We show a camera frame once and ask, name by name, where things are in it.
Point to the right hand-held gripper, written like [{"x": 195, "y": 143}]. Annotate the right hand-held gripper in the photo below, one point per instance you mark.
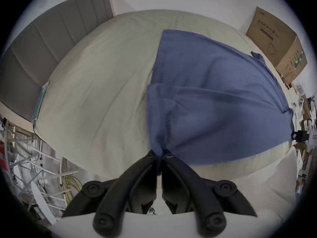
[{"x": 312, "y": 137}]

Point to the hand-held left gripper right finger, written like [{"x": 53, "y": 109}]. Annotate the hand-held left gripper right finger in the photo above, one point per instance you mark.
[{"x": 198, "y": 194}]

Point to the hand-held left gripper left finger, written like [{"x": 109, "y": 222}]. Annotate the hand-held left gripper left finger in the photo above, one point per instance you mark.
[{"x": 116, "y": 194}]

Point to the dark blue shirt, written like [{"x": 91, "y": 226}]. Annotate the dark blue shirt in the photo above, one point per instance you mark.
[{"x": 213, "y": 100}]

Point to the brown cardboard carton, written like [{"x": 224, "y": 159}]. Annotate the brown cardboard carton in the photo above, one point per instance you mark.
[{"x": 277, "y": 43}]

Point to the bed with beige sheet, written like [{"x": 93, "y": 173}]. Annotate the bed with beige sheet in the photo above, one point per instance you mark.
[{"x": 99, "y": 95}]

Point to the grey padded headboard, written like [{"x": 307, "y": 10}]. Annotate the grey padded headboard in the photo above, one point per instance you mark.
[{"x": 34, "y": 48}]

